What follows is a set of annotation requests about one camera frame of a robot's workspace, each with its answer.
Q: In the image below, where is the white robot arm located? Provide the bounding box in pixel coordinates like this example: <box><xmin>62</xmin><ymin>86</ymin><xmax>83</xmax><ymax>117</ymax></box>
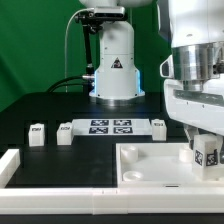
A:
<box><xmin>80</xmin><ymin>0</ymin><xmax>224</xmax><ymax>136</ymax></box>

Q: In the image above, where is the white square table top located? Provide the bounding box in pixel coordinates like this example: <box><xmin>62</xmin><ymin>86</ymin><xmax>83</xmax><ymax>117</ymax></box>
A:
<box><xmin>116</xmin><ymin>143</ymin><xmax>224</xmax><ymax>188</ymax></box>

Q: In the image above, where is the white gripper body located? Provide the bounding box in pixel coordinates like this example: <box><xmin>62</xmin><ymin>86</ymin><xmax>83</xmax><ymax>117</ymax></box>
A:
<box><xmin>164</xmin><ymin>79</ymin><xmax>224</xmax><ymax>136</ymax></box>

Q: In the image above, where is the green backdrop curtain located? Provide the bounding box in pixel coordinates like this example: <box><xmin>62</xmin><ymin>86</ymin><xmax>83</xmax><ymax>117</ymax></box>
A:
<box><xmin>0</xmin><ymin>0</ymin><xmax>170</xmax><ymax>111</ymax></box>

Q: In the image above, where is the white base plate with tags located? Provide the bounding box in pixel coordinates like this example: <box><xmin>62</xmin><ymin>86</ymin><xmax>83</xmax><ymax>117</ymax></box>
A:
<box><xmin>72</xmin><ymin>119</ymin><xmax>152</xmax><ymax>136</ymax></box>

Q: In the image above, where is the white U-shaped obstacle fence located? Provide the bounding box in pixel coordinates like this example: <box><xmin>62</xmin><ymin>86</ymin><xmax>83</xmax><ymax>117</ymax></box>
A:
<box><xmin>0</xmin><ymin>149</ymin><xmax>224</xmax><ymax>215</ymax></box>

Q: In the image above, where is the black cable bundle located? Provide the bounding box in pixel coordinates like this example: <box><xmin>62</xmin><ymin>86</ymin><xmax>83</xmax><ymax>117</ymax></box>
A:
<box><xmin>45</xmin><ymin>75</ymin><xmax>93</xmax><ymax>94</ymax></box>

